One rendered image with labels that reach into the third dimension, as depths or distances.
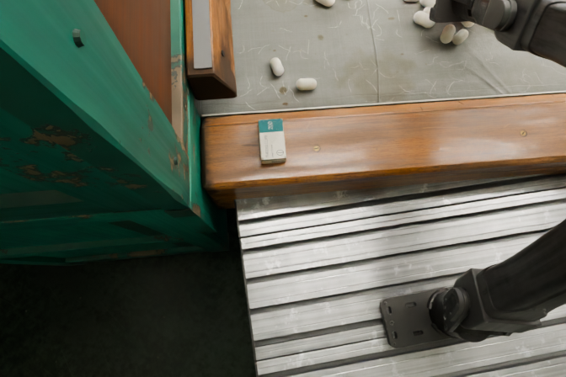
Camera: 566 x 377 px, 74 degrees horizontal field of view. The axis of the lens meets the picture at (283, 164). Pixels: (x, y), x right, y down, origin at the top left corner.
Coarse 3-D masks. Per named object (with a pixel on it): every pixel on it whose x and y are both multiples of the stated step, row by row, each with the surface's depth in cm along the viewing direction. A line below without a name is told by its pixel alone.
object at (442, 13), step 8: (440, 0) 55; (448, 0) 56; (472, 0) 51; (432, 8) 57; (440, 8) 56; (448, 8) 56; (456, 8) 55; (464, 8) 53; (432, 16) 57; (440, 16) 57; (448, 16) 57; (456, 16) 57; (464, 16) 54
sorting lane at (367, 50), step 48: (240, 0) 63; (288, 0) 64; (336, 0) 64; (384, 0) 65; (240, 48) 61; (288, 48) 61; (336, 48) 62; (384, 48) 62; (432, 48) 62; (480, 48) 63; (240, 96) 58; (288, 96) 59; (336, 96) 59; (384, 96) 60; (432, 96) 60; (480, 96) 60
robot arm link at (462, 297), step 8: (456, 288) 47; (448, 296) 48; (456, 296) 46; (464, 296) 45; (448, 304) 48; (456, 304) 46; (464, 304) 45; (448, 312) 47; (456, 312) 46; (464, 312) 45; (448, 320) 48; (456, 320) 47; (448, 328) 48; (456, 328) 49; (464, 328) 49
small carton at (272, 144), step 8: (264, 120) 53; (272, 120) 53; (280, 120) 53; (264, 128) 52; (272, 128) 52; (280, 128) 52; (264, 136) 52; (272, 136) 52; (280, 136) 52; (264, 144) 52; (272, 144) 52; (280, 144) 52; (264, 152) 51; (272, 152) 51; (280, 152) 51; (264, 160) 51; (272, 160) 52; (280, 160) 52
